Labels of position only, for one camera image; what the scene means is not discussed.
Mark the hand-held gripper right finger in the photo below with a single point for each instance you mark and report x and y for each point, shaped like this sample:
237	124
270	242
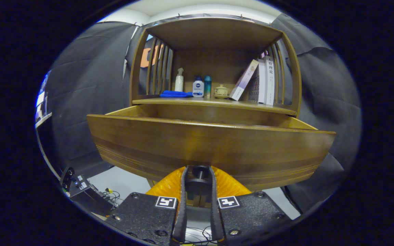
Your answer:
215	212

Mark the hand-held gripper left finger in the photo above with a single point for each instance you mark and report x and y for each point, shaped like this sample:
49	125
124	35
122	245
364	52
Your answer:
182	212

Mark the wooden drawer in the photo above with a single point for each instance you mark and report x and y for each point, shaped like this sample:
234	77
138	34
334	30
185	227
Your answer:
183	147

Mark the wooden countertop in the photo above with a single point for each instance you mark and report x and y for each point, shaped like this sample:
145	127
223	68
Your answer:
217	102

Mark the wooden cabinet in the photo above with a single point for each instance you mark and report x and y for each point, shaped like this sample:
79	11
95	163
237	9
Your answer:
214	34

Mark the blue folded cloth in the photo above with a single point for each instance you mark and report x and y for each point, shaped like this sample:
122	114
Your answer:
174	94

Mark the beige lidded teacup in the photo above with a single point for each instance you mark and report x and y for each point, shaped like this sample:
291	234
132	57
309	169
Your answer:
221	91

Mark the white bottle with blue cap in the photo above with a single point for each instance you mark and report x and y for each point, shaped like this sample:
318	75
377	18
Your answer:
198	89

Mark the teal bottle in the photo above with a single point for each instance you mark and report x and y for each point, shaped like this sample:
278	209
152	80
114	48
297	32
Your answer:
207	87

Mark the dark patterned book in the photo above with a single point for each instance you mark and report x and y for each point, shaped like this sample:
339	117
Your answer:
254	90

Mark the white pump bottle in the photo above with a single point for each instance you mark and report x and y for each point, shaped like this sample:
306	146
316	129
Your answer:
179	83

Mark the purple and white book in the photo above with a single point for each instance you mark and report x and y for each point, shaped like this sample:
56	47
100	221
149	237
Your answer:
243	82

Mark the white desk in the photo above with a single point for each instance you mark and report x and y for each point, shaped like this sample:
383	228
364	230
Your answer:
43	120

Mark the computer monitor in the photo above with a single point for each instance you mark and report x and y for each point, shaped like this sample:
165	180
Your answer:
40	104

